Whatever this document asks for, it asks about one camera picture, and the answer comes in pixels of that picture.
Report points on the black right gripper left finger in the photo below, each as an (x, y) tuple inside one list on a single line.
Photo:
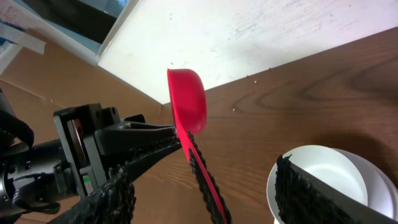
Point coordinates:
[(113, 202)]

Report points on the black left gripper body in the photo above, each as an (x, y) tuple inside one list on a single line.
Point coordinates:
[(82, 170)]

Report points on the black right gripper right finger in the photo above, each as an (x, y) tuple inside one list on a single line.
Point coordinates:
[(303, 198)]

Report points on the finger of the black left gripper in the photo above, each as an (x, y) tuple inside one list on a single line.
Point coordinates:
[(126, 135), (132, 159)]

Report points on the red measuring scoop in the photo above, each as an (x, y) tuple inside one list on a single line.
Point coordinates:
[(188, 104)]

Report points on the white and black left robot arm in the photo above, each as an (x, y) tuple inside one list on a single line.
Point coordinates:
[(27, 177)]

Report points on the white round bowl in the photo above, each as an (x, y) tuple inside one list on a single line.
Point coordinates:
[(350, 174)]

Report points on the brown cardboard sheet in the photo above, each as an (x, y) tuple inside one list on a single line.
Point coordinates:
[(37, 85)]

